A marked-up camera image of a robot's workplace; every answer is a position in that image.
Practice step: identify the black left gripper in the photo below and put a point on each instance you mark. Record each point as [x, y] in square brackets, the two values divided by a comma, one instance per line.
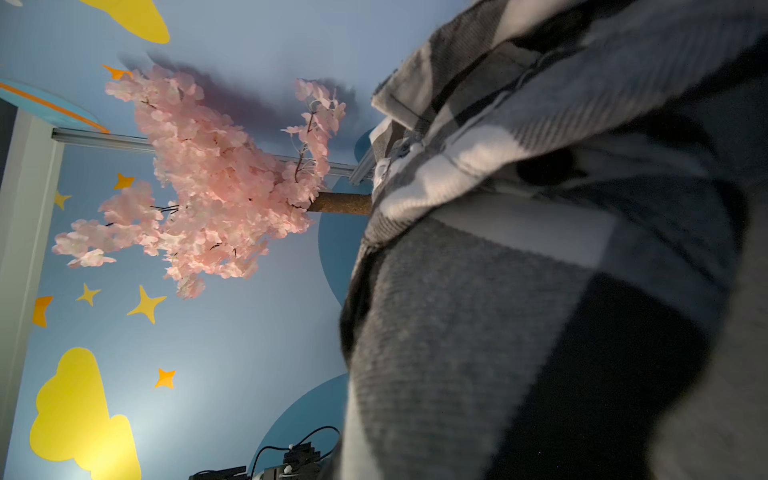
[299, 462]

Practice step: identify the grey white plaid shirt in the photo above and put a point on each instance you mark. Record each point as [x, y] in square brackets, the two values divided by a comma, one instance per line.
[564, 272]

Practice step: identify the pink blossom artificial tree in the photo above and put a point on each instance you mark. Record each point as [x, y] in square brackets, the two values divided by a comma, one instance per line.
[232, 198]

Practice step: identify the aluminium table frame rail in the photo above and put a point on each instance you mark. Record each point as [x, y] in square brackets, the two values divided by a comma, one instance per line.
[364, 168]

